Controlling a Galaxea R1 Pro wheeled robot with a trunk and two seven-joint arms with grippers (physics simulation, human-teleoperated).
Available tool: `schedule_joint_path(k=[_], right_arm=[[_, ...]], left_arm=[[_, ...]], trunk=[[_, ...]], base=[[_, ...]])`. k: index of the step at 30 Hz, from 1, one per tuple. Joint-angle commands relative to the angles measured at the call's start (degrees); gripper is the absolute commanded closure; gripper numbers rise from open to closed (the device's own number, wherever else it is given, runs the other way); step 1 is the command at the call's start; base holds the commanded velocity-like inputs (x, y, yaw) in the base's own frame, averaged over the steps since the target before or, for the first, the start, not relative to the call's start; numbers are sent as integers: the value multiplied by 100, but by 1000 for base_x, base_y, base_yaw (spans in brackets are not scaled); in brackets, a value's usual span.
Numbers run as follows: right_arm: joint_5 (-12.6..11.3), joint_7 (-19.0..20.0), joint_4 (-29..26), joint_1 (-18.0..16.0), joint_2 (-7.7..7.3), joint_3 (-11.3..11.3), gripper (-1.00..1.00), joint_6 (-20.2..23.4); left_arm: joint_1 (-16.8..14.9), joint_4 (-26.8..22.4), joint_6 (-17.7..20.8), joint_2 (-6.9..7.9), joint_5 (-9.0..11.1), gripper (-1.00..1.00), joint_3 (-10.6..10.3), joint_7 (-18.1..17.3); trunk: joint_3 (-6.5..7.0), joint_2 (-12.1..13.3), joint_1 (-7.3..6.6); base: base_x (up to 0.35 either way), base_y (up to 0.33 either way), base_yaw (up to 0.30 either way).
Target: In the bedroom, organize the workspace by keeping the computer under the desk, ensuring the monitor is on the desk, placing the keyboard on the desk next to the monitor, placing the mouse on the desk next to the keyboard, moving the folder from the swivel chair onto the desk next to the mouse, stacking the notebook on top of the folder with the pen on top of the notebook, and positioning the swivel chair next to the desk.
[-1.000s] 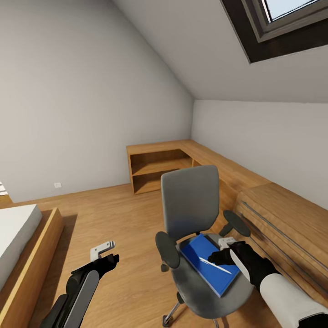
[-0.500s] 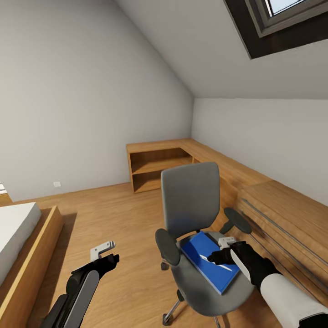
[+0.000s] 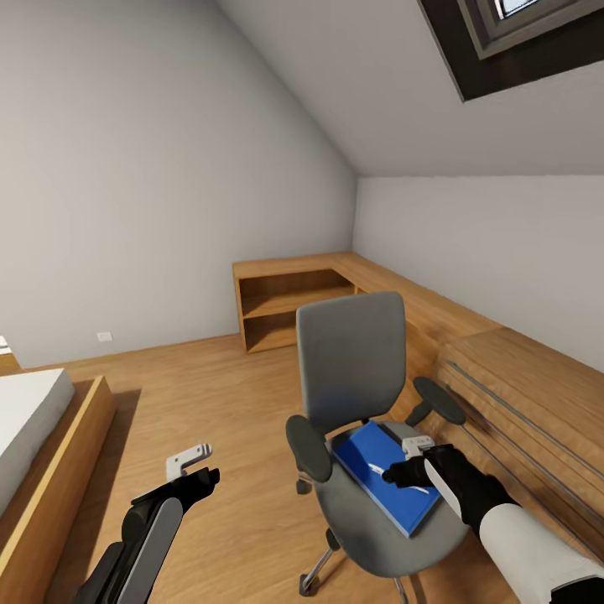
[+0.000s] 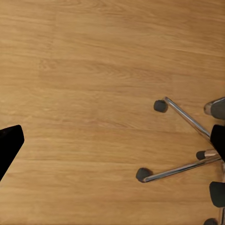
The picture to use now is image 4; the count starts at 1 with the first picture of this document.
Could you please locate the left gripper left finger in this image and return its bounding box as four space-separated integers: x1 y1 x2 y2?
0 125 24 180

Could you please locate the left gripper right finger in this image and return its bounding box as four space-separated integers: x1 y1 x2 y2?
210 124 225 161

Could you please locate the swivel chair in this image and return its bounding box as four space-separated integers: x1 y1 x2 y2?
136 97 225 225

